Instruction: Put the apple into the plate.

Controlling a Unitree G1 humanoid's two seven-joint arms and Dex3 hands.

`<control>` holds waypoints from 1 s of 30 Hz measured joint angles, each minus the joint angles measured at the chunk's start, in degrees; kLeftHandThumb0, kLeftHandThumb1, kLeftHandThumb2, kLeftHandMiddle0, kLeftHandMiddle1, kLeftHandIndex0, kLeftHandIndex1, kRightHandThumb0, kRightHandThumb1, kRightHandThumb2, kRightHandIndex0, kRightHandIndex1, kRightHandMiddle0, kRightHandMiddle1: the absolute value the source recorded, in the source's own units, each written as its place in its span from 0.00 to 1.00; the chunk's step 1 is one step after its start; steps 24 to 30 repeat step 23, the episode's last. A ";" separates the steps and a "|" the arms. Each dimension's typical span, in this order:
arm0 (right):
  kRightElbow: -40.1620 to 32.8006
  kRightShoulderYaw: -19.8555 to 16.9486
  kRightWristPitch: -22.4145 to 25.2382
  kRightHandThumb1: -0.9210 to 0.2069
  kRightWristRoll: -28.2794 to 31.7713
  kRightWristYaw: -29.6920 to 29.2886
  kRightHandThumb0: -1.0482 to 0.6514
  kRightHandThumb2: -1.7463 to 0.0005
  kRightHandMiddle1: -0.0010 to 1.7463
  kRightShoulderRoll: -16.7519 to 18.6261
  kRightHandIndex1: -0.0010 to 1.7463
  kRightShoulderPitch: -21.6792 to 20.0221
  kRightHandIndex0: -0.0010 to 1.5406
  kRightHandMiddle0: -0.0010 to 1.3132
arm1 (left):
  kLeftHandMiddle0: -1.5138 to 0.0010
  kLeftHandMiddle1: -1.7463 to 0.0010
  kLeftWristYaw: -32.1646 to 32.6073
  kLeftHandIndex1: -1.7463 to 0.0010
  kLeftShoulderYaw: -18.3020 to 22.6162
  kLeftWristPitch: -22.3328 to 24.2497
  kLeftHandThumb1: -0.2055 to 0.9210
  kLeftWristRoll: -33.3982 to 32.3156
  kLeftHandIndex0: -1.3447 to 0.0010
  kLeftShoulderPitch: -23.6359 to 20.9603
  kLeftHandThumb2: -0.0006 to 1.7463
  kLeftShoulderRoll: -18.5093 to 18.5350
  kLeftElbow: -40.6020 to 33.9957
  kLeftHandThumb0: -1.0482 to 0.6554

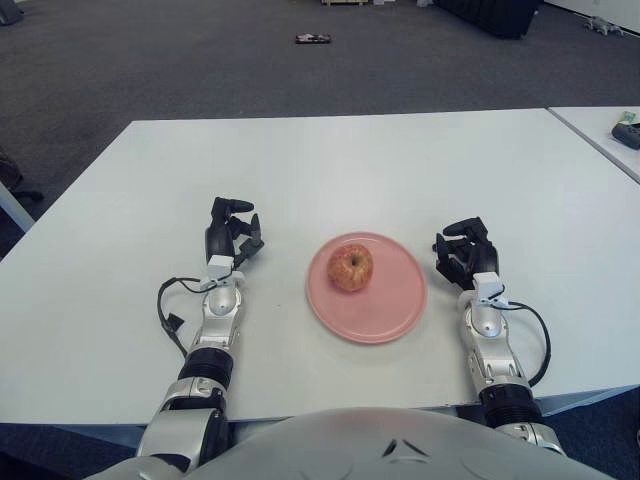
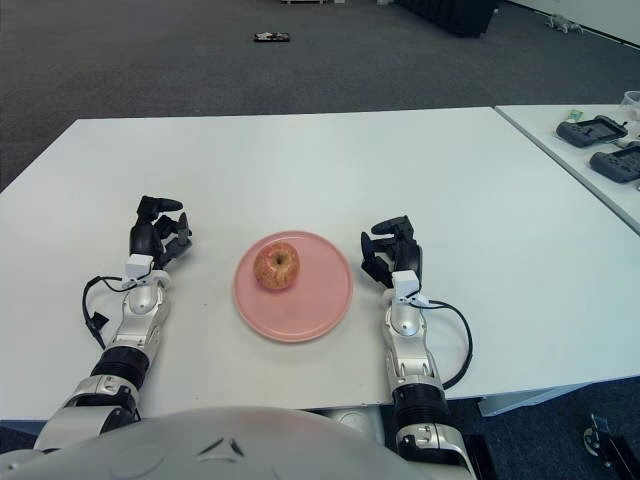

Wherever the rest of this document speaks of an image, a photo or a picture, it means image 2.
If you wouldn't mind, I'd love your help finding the grey caster wheel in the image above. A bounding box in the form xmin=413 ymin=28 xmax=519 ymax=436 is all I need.
xmin=579 ymin=412 xmax=609 ymax=456

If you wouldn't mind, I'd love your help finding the small grey robot dog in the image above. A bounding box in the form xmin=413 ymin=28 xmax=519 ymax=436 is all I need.
xmin=544 ymin=13 xmax=586 ymax=34

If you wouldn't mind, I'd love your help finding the black equipment base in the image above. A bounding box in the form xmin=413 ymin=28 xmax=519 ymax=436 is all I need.
xmin=597 ymin=433 xmax=640 ymax=474

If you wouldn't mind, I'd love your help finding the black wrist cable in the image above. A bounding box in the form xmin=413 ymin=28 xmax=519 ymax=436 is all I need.
xmin=419 ymin=298 xmax=474 ymax=389
xmin=82 ymin=273 xmax=134 ymax=351

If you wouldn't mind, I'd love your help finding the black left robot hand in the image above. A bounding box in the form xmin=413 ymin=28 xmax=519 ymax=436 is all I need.
xmin=128 ymin=195 xmax=194 ymax=271

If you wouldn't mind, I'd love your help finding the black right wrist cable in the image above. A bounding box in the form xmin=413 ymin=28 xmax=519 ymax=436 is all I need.
xmin=419 ymin=298 xmax=474 ymax=389

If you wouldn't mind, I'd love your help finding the pink round plate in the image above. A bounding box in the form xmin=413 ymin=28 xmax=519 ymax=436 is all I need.
xmin=233 ymin=229 xmax=355 ymax=344

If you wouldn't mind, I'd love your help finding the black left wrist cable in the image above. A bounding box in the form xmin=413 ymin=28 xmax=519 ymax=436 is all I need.
xmin=82 ymin=273 xmax=134 ymax=351

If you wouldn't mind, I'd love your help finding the large black case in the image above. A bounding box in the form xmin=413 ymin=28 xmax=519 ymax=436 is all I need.
xmin=394 ymin=0 xmax=501 ymax=37

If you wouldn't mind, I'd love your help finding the grey robot torso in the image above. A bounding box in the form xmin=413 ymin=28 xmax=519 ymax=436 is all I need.
xmin=0 ymin=405 xmax=426 ymax=480

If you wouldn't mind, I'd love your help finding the dark grey handheld controller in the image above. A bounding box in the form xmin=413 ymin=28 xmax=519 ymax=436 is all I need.
xmin=555 ymin=114 xmax=629 ymax=149
xmin=588 ymin=144 xmax=640 ymax=185

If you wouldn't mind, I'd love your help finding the red yellow apple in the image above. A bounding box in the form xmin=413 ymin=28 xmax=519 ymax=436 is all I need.
xmin=253 ymin=241 xmax=301 ymax=291

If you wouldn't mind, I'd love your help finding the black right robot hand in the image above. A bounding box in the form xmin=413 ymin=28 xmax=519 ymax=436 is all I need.
xmin=359 ymin=214 xmax=425 ymax=290

